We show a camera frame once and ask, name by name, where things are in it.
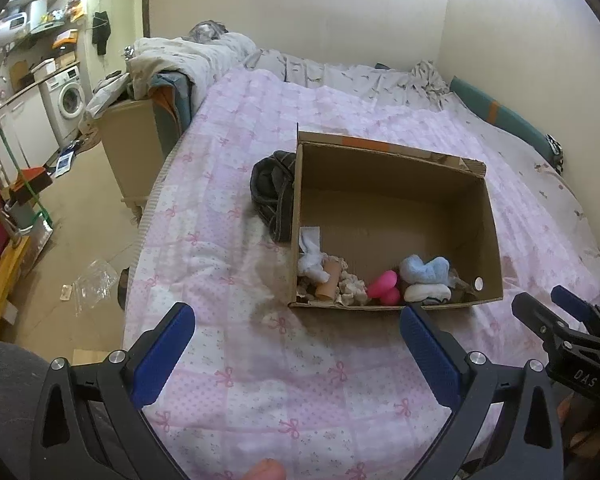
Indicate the person's left leg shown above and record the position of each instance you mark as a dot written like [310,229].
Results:
[10,410]

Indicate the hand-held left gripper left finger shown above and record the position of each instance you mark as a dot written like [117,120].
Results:
[162,350]

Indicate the blue orange blanket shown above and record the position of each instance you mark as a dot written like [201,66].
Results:
[172,100]

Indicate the grey bundle of cloth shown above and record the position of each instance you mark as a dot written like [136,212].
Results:
[207,31]

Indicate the wooden bedside cabinet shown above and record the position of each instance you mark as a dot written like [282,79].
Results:
[130,150]

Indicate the pink bow-print bedsheet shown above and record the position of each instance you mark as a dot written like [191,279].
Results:
[260,370]

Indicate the white washing machine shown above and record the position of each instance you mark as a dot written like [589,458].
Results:
[67,100]

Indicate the blue white package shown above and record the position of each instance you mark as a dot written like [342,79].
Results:
[65,164]

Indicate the person's right hand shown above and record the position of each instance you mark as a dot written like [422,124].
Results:
[577,422]

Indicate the clear plastic bag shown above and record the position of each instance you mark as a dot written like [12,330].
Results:
[95,285]

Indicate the white microwave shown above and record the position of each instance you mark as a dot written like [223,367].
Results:
[7,27]

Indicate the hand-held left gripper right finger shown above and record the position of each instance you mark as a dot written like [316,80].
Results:
[430,355]

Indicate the teal bolster pillow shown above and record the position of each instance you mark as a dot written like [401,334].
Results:
[500,115]

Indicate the dark grey garment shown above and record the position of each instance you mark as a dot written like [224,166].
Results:
[272,190]

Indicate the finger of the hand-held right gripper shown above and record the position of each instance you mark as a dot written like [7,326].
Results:
[535,317]
[577,305]

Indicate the white kitchen counter cabinet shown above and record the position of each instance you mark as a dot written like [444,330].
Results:
[25,125]

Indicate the white crumpled duvet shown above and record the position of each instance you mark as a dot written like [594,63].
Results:
[180,60]

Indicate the white water heater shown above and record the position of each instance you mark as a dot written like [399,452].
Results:
[37,12]

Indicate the white floral bedsheet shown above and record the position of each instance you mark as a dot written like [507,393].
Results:
[355,80]

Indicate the person's left hand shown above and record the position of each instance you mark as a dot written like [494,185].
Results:
[265,471]

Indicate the tan fabric roll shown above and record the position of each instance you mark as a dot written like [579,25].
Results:
[328,282]

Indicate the light grey cloth pile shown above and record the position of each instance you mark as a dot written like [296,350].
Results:
[110,92]

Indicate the black hanging garment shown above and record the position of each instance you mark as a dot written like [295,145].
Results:
[101,32]

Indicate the light blue fluffy sock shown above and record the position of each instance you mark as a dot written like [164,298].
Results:
[420,270]

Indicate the white sock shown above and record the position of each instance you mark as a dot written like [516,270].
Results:
[427,292]

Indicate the orange dustpan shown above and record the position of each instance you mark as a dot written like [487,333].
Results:
[30,179]

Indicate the yellow wooden frame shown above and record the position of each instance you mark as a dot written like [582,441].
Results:
[5,270]

